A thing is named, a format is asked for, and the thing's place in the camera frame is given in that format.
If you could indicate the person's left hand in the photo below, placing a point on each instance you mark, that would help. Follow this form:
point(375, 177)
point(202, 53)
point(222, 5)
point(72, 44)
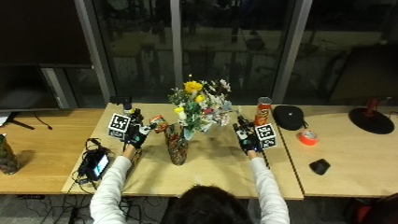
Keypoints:
point(136, 137)

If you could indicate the person's right hand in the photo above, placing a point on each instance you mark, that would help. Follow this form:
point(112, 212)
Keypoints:
point(247, 140)

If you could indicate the orange red flower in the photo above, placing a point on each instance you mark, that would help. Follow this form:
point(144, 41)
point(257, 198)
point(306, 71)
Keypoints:
point(158, 123)

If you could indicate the white marker cube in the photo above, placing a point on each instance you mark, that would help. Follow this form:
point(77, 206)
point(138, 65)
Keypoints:
point(265, 133)
point(118, 123)

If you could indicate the red crisp tube can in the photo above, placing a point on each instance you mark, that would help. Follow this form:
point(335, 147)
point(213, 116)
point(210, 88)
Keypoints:
point(262, 113)

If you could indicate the black oval hard case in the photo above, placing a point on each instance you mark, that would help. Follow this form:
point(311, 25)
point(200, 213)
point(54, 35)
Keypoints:
point(289, 117)

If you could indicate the mixed flower bouquet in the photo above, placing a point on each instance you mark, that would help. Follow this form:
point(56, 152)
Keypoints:
point(198, 105)

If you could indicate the multicoloured glass vase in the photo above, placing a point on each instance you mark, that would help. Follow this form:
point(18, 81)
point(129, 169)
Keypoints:
point(177, 146)

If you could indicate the orange tape roll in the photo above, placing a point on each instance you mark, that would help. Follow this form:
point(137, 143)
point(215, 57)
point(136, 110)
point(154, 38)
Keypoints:
point(307, 137)

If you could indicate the black phone lit screen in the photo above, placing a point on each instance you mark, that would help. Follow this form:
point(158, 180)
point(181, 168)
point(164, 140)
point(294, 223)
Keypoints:
point(98, 165)

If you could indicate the small black pouch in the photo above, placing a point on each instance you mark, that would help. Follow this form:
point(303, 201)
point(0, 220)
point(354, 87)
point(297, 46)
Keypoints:
point(319, 166)

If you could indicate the black monitor stand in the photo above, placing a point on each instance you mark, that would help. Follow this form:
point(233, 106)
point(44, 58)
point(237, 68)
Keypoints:
point(18, 123)

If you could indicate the black monitor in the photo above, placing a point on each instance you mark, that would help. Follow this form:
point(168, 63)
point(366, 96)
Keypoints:
point(24, 87)

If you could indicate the white paper sheet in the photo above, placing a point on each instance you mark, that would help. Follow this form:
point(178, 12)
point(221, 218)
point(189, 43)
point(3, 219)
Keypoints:
point(3, 118)

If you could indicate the dark mottled vase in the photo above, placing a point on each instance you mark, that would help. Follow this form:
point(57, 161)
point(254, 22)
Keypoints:
point(7, 155)

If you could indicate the black power strip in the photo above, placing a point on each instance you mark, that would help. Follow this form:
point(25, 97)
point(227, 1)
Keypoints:
point(30, 196)

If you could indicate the red black backpack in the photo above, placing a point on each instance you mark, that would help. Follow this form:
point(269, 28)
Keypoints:
point(373, 210)

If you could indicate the grey window frame post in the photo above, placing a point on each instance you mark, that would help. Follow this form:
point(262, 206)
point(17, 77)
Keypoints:
point(176, 43)
point(290, 49)
point(94, 49)

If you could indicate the black round base red post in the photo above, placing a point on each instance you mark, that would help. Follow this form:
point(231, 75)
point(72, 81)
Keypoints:
point(370, 119)

